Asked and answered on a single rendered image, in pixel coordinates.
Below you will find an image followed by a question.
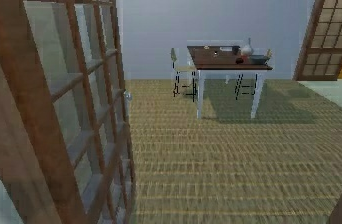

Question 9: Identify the beige chair with black legs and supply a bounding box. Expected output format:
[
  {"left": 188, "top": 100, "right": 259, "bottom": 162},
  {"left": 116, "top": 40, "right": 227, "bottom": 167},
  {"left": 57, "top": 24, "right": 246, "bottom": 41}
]
[
  {"left": 233, "top": 48, "right": 273, "bottom": 101},
  {"left": 170, "top": 47, "right": 199, "bottom": 102}
]

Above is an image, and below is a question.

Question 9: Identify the brown table with white legs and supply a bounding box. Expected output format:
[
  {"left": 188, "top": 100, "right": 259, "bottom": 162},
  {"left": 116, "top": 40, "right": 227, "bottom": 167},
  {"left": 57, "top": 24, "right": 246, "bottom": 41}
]
[{"left": 186, "top": 45, "right": 274, "bottom": 120}]

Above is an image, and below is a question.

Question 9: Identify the brown glazed room door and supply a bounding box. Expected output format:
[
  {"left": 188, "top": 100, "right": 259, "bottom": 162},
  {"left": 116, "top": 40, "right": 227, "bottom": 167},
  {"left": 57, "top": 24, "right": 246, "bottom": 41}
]
[{"left": 0, "top": 0, "right": 137, "bottom": 224}]

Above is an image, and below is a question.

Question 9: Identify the white vase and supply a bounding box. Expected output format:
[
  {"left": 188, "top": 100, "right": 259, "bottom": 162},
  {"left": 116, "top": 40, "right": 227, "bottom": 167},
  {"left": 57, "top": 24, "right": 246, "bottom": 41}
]
[{"left": 240, "top": 37, "right": 255, "bottom": 57}]

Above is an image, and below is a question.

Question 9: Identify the dark blue bowl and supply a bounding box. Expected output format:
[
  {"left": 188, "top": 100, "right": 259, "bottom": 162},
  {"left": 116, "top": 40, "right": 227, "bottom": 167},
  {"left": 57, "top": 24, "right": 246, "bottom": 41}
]
[{"left": 248, "top": 54, "right": 271, "bottom": 65}]

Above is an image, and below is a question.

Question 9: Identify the brown lattice room door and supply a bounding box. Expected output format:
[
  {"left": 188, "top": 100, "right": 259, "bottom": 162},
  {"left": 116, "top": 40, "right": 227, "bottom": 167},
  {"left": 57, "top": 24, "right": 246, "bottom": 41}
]
[{"left": 292, "top": 0, "right": 342, "bottom": 82}]

